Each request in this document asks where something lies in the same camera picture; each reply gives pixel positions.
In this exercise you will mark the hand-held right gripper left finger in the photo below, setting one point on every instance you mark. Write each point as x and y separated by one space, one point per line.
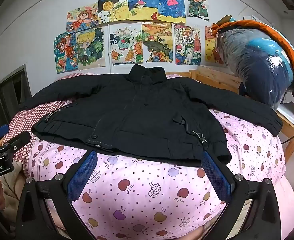
84 177

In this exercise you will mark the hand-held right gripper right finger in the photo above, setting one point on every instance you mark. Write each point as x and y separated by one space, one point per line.
214 177

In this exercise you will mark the black jacket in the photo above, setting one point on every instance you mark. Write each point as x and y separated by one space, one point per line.
142 115

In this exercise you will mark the beige cloth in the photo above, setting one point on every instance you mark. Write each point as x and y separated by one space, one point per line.
11 180

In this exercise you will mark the red checked blanket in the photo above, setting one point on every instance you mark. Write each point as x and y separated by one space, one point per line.
36 115

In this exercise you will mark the dark doorway cabinet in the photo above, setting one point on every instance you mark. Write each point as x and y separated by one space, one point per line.
9 90

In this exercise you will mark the pink apple print quilt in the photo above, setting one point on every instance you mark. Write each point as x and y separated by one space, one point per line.
149 192

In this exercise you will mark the clear plastic bag of bedding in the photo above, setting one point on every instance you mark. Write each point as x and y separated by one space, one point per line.
257 62

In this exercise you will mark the wooden bed frame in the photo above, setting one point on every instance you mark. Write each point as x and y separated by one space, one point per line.
212 76

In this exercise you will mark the white wall box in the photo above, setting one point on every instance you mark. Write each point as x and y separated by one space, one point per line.
254 18

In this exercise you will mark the group of colourful wall drawings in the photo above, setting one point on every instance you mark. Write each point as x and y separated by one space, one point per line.
152 7

